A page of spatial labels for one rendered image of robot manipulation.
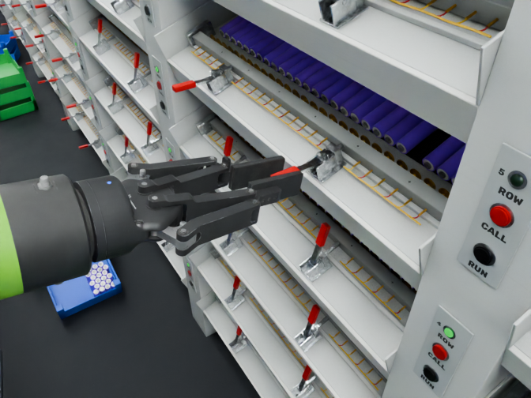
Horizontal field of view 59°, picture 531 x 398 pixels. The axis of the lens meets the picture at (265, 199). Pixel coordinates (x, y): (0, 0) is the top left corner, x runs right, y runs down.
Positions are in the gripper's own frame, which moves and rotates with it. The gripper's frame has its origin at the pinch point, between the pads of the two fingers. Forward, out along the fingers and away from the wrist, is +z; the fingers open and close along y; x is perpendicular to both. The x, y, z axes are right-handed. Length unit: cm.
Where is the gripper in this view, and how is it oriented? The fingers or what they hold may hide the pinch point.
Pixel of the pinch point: (266, 180)
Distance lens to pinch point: 52.6
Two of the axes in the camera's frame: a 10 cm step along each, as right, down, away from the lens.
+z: 8.2, -2.1, 5.3
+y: 5.5, 5.4, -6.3
